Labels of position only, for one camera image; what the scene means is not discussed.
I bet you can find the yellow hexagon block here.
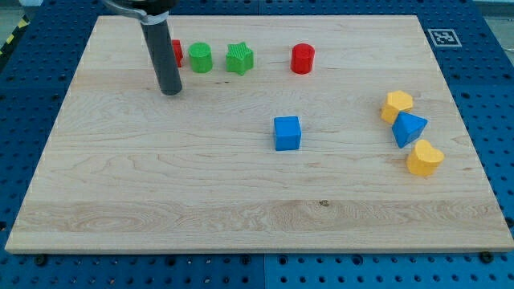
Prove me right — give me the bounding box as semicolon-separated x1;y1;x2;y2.
381;90;414;124

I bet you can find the blue cube block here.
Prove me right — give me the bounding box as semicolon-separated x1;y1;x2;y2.
274;116;302;151

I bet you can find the red cylinder block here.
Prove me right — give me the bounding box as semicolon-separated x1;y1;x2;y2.
290;43;316;75

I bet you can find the blue triangle block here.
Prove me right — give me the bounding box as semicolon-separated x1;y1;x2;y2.
392;112;428;149

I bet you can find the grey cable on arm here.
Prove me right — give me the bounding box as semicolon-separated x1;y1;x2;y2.
100;0;170;26

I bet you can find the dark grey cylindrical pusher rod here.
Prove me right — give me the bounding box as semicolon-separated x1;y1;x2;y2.
141;19;182;96

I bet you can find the red star block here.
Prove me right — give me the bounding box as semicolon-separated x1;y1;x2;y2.
171;39;183;67

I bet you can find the green cylinder block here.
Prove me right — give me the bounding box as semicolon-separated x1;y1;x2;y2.
188;42;213;73

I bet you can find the green star block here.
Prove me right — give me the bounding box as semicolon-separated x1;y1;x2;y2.
226;42;254;75

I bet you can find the white fiducial marker tag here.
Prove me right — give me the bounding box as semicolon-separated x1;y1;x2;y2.
427;28;462;47

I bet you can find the yellow heart block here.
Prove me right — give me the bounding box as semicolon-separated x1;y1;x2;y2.
406;140;445;177

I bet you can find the light wooden board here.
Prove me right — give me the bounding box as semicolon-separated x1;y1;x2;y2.
6;15;513;254

